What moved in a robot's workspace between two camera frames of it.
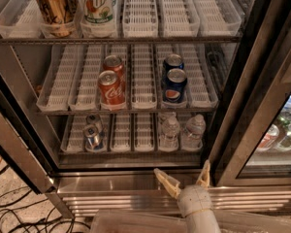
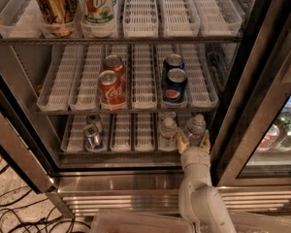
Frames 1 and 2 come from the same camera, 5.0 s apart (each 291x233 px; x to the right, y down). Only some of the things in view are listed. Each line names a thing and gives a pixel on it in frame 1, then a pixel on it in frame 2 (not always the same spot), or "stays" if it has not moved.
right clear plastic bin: x=249 y=222 stays
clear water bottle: x=195 y=126 stays
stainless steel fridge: x=94 y=86 stays
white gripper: x=194 y=199 → x=194 y=155
